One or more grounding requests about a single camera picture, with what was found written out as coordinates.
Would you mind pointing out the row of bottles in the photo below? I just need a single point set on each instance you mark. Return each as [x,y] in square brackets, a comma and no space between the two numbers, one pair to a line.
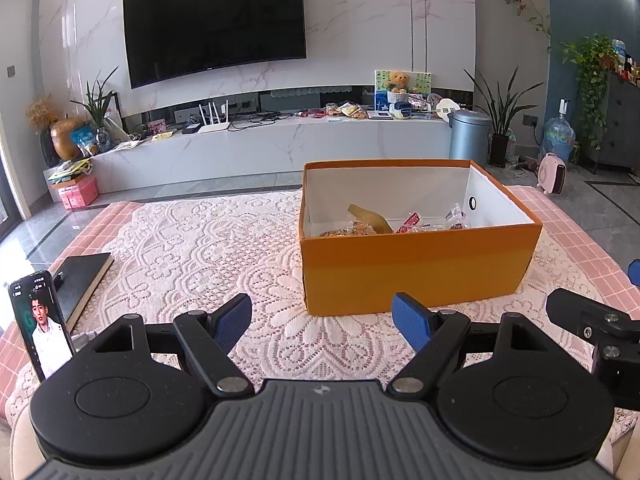
[627,60]

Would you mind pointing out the black picture frame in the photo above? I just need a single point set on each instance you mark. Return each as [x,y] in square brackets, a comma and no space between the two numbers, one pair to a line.
[114,115]

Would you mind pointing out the white basket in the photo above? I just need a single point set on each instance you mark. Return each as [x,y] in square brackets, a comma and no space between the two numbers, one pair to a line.
[398,98]

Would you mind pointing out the brown teddy bear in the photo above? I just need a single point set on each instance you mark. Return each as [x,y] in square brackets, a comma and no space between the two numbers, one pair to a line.
[398,81]

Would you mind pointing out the small photo frame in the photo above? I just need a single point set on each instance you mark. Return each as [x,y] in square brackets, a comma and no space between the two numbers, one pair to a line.
[156,127]

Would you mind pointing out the pile of yellow snack packets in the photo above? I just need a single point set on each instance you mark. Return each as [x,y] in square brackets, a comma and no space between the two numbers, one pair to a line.
[347,111]

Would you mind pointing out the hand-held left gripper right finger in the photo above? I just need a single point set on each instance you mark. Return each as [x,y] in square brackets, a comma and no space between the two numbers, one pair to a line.
[412,322]

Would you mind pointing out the person's right leg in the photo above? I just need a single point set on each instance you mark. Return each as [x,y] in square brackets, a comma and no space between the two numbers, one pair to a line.
[625,460]

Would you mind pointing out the black wall television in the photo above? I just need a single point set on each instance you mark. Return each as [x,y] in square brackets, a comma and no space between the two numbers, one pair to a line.
[215,20]

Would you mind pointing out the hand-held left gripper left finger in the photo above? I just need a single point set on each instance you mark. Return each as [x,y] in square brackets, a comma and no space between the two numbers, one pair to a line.
[234,322]

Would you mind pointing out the white router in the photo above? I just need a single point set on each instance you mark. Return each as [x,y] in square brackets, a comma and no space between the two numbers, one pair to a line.
[215,124]

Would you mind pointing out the loose papers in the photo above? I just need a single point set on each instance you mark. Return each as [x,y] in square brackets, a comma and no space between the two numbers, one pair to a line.
[127,145]

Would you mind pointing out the silver trash can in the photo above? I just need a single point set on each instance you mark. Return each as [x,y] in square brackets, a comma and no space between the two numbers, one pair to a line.
[469,137]

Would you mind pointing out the white marble television cabinet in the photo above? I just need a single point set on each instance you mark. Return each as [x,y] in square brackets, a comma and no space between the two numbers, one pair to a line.
[300,150]

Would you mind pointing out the grey cabinet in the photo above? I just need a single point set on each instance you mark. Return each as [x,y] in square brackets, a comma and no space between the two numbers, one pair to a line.
[620,125]

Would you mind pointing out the black set-top box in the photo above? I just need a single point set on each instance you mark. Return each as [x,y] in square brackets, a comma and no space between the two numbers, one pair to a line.
[190,129]

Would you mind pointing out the blue water jug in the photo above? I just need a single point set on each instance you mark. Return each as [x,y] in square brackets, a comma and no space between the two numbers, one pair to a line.
[557,135]

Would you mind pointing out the green picture board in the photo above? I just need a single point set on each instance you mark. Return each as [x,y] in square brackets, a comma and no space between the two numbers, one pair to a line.
[422,85]

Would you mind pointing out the blue snack bag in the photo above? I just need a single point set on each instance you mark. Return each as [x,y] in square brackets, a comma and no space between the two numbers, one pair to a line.
[85,141]

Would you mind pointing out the hair dryer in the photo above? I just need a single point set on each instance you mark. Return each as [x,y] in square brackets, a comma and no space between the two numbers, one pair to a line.
[527,161]

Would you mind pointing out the small brown snack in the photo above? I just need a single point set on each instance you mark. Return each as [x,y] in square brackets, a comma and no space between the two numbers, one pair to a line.
[457,217]

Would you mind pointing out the white scale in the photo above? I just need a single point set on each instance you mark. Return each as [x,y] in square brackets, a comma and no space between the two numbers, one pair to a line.
[380,114]

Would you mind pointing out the brown vase with dried flowers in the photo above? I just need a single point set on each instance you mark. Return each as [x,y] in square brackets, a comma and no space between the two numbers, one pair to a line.
[62,137]

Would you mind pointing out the black notebook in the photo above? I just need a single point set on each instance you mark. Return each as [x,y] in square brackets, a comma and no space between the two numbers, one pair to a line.
[82,280]

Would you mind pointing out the wall outlet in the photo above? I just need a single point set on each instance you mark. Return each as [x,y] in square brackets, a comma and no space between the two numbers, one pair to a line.
[530,120]

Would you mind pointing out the person's leg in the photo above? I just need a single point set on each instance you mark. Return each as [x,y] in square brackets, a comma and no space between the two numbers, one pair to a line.
[25,445]
[625,460]

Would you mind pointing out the clear packet of orange snack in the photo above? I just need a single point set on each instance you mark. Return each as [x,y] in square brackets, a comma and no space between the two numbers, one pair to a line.
[350,231]

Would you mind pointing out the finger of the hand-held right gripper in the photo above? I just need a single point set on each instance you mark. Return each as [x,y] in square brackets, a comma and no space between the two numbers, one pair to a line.
[636,271]
[570,310]

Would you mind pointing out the dark packet with yellow edge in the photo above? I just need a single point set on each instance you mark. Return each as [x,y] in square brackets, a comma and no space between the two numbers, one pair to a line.
[370,217]

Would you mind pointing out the pink heater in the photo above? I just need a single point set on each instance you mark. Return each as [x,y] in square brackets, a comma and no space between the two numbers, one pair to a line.
[551,174]

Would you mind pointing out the green ivy plant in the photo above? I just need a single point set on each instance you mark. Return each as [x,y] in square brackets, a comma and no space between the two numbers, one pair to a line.
[592,70]

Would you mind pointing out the leafy plant in glass vase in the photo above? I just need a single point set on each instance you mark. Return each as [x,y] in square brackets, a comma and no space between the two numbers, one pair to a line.
[97,105]

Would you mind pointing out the orange cardboard box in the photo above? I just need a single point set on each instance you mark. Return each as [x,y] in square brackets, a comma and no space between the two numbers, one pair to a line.
[415,270]

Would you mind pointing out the person's left leg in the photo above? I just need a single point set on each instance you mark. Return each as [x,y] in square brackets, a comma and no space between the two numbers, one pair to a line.
[25,445]

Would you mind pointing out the pink box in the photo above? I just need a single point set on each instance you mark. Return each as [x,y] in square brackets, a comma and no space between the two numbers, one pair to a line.
[77,192]

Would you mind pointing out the red-label brown meat packet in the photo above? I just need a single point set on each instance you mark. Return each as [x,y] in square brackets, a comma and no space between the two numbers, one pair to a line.
[410,222]

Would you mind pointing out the blue white jar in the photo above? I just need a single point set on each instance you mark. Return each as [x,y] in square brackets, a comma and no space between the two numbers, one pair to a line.
[404,111]

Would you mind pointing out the silver phone stand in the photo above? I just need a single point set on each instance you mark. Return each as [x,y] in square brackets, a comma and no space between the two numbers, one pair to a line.
[82,341]

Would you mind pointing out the black smartphone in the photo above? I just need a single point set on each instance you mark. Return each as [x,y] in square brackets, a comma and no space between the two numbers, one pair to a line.
[42,325]

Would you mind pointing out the long-leaf plant in black pot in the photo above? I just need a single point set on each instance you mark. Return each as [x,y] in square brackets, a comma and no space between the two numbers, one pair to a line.
[500,120]

